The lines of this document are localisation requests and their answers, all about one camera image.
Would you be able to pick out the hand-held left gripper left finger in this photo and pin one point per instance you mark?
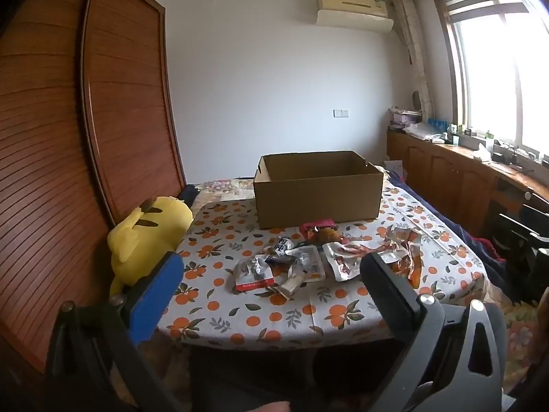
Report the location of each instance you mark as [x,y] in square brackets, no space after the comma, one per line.
[154,296]

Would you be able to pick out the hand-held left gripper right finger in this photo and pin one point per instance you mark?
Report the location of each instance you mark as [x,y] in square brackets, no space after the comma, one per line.
[386,292]

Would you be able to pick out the orange snack packet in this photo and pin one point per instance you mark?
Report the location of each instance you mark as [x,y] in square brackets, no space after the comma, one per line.
[411,268]

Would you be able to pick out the clear snack packet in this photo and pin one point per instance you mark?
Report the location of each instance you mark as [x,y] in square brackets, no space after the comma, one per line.
[399,242]

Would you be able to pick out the brown snack packet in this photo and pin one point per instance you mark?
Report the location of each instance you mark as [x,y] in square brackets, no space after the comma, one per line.
[328,234]

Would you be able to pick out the white packet with blue band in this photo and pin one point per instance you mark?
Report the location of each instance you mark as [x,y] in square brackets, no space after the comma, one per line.
[306,261]

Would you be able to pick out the beige stick snack packet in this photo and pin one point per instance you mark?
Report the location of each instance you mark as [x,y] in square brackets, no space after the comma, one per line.
[291,285]

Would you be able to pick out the red snack packet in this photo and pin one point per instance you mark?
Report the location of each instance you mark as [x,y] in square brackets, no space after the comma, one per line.
[313,225]

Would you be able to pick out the white packet with red label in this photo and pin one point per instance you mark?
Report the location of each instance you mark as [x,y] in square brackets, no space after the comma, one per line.
[253,274]

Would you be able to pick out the brown cardboard box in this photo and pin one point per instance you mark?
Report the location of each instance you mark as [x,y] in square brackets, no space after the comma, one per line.
[317,201]

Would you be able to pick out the black and white snack packet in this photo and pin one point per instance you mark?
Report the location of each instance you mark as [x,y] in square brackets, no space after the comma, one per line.
[281,246]

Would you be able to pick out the yellow plush toy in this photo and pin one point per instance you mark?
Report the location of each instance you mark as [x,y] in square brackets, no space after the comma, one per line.
[141,240]

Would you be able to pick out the dark blue blanket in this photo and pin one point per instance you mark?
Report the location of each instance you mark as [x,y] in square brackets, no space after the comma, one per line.
[463,231]

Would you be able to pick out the orange fruit print tablecloth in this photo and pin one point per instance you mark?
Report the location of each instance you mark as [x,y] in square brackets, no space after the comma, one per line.
[257,313]

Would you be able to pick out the white paper bag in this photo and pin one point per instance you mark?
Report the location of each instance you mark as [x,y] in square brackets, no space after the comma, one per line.
[393,168]

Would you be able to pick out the person's dark pants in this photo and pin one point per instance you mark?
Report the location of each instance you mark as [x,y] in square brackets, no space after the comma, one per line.
[257,373]

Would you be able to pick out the wooden cabinet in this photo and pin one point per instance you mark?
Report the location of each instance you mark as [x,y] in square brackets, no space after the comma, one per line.
[450,176]

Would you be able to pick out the floral quilt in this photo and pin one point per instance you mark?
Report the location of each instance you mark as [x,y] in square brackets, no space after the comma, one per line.
[521,334]

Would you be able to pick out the black chair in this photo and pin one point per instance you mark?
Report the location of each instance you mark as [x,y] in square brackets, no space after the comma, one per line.
[523,240]

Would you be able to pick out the white plastic bag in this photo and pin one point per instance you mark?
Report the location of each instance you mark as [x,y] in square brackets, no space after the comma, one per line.
[422,132]

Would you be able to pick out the white tissue pack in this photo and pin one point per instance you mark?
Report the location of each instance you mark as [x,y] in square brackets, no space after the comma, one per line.
[482,152]

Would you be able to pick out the pink boxes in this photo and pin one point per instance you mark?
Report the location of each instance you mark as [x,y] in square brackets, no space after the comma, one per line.
[403,120]

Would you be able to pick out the wooden slatted wardrobe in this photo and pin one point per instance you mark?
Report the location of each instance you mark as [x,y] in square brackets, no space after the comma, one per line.
[85,137]

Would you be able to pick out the blue bottles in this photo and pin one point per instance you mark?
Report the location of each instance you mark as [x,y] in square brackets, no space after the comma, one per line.
[438,124]

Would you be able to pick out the small dark oval fan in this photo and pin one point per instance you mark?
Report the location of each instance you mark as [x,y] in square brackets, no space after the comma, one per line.
[416,99]

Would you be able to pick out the patterned curtain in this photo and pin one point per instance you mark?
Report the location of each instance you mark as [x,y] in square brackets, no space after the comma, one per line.
[416,51]

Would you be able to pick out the white wall switch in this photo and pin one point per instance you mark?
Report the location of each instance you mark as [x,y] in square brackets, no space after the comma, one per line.
[341,113]

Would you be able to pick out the wooden frame window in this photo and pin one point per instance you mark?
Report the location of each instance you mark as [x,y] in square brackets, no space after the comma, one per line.
[493,73]

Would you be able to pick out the wall air conditioner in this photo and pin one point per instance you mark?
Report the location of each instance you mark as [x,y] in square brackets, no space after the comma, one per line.
[351,10]

